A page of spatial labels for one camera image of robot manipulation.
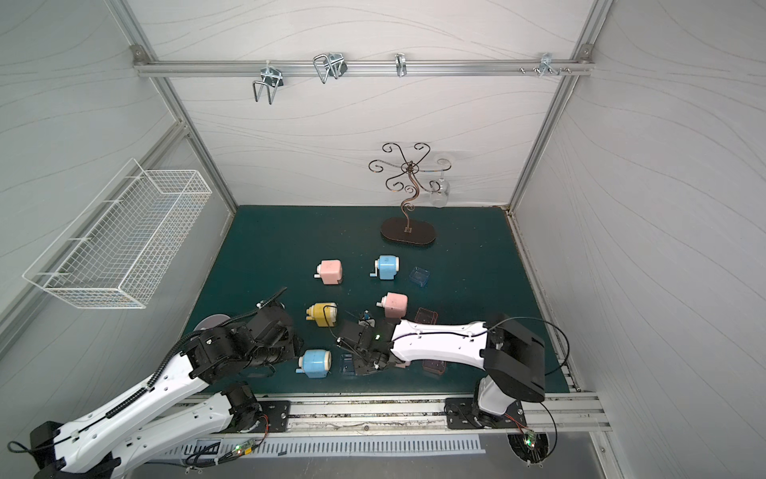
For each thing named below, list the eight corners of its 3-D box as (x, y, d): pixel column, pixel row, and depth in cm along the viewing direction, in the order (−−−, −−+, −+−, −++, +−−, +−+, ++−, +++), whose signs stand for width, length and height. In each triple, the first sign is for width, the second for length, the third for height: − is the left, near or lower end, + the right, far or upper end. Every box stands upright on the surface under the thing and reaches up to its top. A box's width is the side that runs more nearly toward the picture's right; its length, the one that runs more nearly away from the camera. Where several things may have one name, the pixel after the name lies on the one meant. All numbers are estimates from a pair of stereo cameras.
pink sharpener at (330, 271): (318, 285, 101) (314, 272, 95) (321, 273, 104) (317, 259, 98) (342, 285, 101) (338, 273, 95) (343, 273, 104) (340, 259, 98)
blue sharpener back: (371, 282, 102) (370, 267, 95) (371, 270, 105) (370, 255, 98) (398, 282, 102) (399, 267, 95) (398, 270, 105) (399, 255, 98)
